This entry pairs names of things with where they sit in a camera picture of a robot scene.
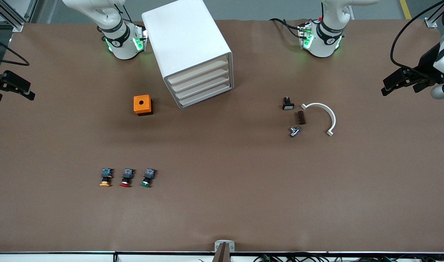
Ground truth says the white curved plastic bracket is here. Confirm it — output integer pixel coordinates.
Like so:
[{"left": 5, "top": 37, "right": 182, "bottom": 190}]
[{"left": 301, "top": 103, "right": 337, "bottom": 137}]

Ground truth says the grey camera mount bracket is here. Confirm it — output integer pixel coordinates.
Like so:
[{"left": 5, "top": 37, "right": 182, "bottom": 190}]
[{"left": 214, "top": 240, "right": 235, "bottom": 262}]

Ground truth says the red push button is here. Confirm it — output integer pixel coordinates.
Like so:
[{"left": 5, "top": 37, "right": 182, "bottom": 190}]
[{"left": 119, "top": 168, "right": 135, "bottom": 188}]

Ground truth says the aluminium frame profile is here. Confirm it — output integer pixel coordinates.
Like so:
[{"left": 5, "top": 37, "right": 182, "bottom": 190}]
[
  {"left": 424, "top": 0, "right": 444, "bottom": 29},
  {"left": 0, "top": 0, "right": 38, "bottom": 32}
]

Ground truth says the orange button enclosure box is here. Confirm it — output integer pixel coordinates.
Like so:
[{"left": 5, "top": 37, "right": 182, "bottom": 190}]
[{"left": 133, "top": 95, "right": 153, "bottom": 116}]

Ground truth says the yellow push button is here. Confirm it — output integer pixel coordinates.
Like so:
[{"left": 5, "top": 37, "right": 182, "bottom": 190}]
[{"left": 99, "top": 168, "right": 114, "bottom": 188}]

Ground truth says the black arm base cable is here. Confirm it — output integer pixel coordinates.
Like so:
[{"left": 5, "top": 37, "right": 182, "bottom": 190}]
[{"left": 269, "top": 18, "right": 303, "bottom": 38}]

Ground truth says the white drawer cabinet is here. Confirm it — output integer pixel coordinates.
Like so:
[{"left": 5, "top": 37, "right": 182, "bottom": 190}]
[{"left": 141, "top": 0, "right": 234, "bottom": 110}]

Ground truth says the green push button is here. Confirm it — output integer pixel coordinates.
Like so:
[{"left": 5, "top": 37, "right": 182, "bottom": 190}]
[{"left": 140, "top": 168, "right": 157, "bottom": 188}]

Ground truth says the brown table mat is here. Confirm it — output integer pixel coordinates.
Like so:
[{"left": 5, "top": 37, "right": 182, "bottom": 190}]
[{"left": 0, "top": 18, "right": 444, "bottom": 253}]

